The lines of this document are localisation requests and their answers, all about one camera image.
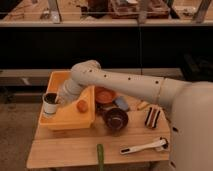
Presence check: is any white cup green inside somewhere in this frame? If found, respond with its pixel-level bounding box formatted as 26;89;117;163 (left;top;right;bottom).
43;93;58;117

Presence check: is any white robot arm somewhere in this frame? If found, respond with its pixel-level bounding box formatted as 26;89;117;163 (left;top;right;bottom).
58;60;213;171

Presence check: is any yellow plastic tray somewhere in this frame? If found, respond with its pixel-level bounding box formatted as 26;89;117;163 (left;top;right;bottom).
39;70;95;130

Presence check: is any orange-red bowl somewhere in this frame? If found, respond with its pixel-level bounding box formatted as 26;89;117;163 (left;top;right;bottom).
95;87;117;104

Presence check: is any blue-grey small cup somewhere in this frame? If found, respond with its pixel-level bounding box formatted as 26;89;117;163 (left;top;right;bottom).
115;96;129;111

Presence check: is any orange ball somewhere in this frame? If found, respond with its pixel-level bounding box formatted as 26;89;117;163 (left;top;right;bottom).
77;100;88;113

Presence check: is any dark brown bowl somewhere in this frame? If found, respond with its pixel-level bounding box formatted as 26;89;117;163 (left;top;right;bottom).
102;108;129;132

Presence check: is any small yellow food piece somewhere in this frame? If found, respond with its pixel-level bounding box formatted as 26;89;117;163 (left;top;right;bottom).
137;101;149;110

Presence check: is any striped brown white block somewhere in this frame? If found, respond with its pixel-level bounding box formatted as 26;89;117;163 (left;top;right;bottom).
145;106;161;129

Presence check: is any green cucumber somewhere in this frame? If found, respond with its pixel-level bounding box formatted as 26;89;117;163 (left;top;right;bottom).
97;144;104;171

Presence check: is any wooden shelf with clutter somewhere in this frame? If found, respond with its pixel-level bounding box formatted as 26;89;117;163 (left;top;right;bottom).
0;0;213;27

